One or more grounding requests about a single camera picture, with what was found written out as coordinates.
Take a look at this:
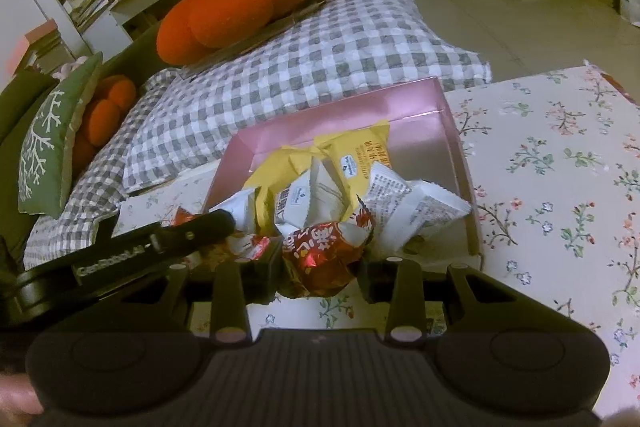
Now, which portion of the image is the green branch-print pillow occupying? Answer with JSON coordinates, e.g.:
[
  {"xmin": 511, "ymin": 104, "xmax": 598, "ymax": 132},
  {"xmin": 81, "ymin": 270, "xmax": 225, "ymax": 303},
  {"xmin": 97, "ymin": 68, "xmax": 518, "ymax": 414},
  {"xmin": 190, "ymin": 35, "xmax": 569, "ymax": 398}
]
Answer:
[{"xmin": 17, "ymin": 52, "xmax": 104, "ymax": 216}]

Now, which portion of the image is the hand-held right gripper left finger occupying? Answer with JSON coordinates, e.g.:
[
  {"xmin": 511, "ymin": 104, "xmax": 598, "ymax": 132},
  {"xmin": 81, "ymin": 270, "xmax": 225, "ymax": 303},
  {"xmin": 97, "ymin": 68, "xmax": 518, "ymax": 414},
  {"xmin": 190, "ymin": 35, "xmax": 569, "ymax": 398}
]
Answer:
[{"xmin": 150, "ymin": 237, "xmax": 284, "ymax": 342}]

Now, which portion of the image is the large red pumpkin cushion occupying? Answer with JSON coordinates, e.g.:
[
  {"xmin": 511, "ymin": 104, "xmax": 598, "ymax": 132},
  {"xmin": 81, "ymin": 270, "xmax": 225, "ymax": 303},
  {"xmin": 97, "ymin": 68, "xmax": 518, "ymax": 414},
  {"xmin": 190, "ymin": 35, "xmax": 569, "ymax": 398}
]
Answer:
[{"xmin": 156, "ymin": 0, "xmax": 332, "ymax": 66}]

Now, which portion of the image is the white black-print snack packet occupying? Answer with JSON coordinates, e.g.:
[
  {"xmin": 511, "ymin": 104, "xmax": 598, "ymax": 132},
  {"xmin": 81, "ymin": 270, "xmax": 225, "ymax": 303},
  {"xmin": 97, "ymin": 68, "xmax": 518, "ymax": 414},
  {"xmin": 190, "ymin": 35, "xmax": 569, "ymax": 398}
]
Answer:
[{"xmin": 207, "ymin": 188, "xmax": 259, "ymax": 234}]

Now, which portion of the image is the white dark-logo snack packet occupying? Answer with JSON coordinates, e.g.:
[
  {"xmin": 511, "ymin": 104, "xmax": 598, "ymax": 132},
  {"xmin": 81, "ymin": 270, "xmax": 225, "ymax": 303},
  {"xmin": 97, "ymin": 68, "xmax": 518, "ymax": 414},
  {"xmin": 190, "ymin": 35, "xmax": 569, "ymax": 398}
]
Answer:
[{"xmin": 272, "ymin": 156, "xmax": 352, "ymax": 234}]

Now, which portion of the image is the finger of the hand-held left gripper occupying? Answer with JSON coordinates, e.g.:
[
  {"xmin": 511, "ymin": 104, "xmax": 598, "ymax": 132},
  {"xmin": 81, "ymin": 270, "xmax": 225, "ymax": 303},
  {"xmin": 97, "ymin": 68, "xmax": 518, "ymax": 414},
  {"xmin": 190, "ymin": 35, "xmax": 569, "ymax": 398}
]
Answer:
[{"xmin": 150, "ymin": 211, "xmax": 237, "ymax": 260}]

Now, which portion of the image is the grey checked pillow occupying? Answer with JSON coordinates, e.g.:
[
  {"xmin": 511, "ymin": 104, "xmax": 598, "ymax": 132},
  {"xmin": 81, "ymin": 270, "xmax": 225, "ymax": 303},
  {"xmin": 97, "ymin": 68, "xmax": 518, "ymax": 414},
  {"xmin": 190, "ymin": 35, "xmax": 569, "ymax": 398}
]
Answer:
[{"xmin": 122, "ymin": 0, "xmax": 494, "ymax": 196}]

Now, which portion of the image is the yellow labelled snack packet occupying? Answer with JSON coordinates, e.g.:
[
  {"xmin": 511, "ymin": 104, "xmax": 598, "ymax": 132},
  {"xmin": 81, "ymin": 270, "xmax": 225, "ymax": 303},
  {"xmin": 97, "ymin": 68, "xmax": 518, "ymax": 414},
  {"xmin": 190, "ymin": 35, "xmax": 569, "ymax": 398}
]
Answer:
[{"xmin": 314, "ymin": 119, "xmax": 391, "ymax": 204}]

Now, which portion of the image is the pink plush toy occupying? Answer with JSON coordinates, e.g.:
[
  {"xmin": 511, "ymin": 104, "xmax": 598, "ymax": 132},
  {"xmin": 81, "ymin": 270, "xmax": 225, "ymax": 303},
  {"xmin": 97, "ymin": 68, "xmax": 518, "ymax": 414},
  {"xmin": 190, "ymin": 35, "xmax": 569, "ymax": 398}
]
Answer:
[{"xmin": 54, "ymin": 58, "xmax": 87, "ymax": 81}]

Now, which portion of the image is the white text-print snack packet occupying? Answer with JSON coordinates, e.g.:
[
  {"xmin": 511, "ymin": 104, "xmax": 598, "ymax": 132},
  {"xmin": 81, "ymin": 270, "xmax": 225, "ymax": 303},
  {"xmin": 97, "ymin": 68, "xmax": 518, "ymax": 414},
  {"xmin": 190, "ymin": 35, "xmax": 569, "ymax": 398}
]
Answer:
[{"xmin": 361, "ymin": 159, "xmax": 474, "ymax": 259}]

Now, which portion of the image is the small red snack packet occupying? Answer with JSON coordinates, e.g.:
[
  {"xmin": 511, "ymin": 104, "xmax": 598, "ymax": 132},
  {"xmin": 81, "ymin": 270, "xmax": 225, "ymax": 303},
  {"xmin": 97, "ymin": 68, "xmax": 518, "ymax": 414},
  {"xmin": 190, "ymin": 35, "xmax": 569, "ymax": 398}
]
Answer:
[{"xmin": 172, "ymin": 208, "xmax": 274, "ymax": 271}]

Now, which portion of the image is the small red pumpkin cushion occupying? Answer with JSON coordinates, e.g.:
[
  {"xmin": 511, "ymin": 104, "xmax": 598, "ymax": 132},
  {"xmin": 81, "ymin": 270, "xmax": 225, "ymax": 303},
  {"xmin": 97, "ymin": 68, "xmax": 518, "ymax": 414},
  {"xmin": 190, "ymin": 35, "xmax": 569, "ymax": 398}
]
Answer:
[{"xmin": 72, "ymin": 74, "xmax": 139, "ymax": 176}]

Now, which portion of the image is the plain yellow snack packet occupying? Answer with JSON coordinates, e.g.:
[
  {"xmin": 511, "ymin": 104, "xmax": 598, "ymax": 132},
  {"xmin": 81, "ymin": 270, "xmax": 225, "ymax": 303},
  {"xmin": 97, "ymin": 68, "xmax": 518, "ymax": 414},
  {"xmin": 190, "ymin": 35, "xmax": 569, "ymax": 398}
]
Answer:
[{"xmin": 244, "ymin": 145, "xmax": 322, "ymax": 239}]

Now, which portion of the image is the pink cardboard box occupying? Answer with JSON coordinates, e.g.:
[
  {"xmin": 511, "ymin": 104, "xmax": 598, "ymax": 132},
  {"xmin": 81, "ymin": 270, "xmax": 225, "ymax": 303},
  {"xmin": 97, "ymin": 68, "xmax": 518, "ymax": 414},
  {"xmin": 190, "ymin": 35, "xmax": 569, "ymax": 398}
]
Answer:
[{"xmin": 202, "ymin": 76, "xmax": 482, "ymax": 269}]

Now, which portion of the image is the grey checked blanket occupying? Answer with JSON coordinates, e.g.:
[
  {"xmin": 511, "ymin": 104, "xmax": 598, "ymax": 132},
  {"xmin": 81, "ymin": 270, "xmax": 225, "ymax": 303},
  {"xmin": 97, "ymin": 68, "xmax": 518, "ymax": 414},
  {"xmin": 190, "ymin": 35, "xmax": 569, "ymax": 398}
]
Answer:
[{"xmin": 22, "ymin": 68, "xmax": 182, "ymax": 271}]

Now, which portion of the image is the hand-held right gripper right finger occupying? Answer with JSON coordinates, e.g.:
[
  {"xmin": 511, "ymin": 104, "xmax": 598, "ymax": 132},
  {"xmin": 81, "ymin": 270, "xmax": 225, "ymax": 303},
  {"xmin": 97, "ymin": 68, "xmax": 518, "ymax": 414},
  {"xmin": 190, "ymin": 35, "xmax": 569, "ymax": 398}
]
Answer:
[{"xmin": 360, "ymin": 257, "xmax": 576, "ymax": 341}]

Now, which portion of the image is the red white-print snack packet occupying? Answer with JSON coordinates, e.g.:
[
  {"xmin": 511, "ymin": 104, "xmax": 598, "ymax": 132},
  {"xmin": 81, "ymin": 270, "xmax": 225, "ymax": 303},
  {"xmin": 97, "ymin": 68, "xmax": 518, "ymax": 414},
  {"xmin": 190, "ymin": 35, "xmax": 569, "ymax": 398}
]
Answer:
[{"xmin": 281, "ymin": 211, "xmax": 376, "ymax": 299}]

